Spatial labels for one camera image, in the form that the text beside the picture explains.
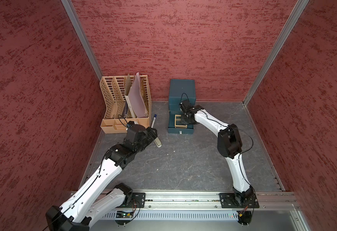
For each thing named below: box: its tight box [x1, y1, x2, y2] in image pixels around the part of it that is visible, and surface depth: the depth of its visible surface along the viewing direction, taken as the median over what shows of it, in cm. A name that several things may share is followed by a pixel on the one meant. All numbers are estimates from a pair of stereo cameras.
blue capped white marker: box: [150, 113, 157, 129], surface depth 109 cm
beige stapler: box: [153, 136, 162, 148], surface depth 96 cm
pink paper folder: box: [124, 72, 146, 119], surface depth 95 cm
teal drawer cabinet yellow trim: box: [167, 78, 197, 135], surface depth 103 cm
